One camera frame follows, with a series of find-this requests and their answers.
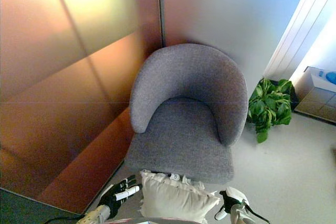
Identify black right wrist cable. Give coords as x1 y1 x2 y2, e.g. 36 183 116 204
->
245 206 271 224

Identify beige low cabinet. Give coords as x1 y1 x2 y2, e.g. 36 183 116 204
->
293 66 336 125

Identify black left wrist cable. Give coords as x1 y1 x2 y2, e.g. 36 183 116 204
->
45 215 82 224

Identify white door frame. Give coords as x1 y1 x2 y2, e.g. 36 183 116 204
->
263 0 336 83

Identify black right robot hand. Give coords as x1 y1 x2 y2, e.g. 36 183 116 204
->
214 186 249 221

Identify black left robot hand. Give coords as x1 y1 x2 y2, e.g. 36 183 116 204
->
99 175 140 219

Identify white box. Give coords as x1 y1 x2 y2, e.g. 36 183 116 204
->
310 70 336 90

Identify grey fabric armchair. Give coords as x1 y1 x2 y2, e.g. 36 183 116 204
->
125 43 249 185

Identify white tasselled pillow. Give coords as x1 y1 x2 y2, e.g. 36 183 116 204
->
138 169 221 223

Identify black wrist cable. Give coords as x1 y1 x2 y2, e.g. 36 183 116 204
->
45 215 82 224
245 206 271 224

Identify green leafy potted plant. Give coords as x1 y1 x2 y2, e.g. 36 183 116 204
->
247 77 293 144

